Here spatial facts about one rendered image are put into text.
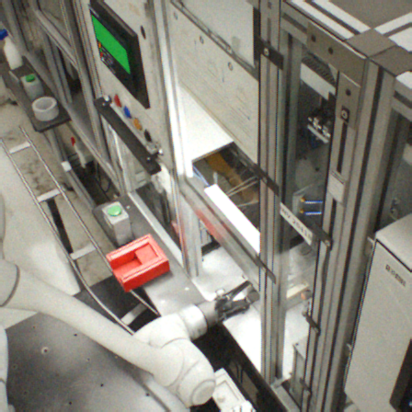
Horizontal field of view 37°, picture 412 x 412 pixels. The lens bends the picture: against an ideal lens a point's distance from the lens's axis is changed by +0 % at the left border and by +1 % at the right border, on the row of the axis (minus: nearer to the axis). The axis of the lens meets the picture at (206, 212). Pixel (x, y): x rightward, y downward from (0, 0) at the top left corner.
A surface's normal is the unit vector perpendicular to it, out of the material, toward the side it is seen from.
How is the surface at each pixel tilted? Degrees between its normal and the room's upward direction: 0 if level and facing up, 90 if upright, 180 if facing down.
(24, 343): 0
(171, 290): 0
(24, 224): 0
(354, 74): 90
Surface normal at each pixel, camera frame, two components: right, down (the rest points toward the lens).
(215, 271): -0.07, -0.67
